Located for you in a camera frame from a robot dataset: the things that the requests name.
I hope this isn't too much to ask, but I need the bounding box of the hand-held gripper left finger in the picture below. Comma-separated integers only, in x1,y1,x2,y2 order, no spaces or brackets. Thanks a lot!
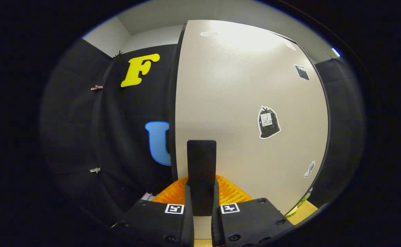
113,176,195,247

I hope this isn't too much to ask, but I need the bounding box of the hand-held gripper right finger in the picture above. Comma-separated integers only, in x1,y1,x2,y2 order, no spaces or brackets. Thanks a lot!
211,174,294,247

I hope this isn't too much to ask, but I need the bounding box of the yellow green toy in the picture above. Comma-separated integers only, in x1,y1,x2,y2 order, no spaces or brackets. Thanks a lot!
284,192,313,218

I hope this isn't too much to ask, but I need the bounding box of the black door handle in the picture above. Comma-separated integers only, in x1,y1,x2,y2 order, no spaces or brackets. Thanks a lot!
187,140,217,216

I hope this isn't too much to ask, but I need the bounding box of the black backdrop cloth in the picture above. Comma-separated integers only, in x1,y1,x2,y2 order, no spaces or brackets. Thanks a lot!
41,38,365,220

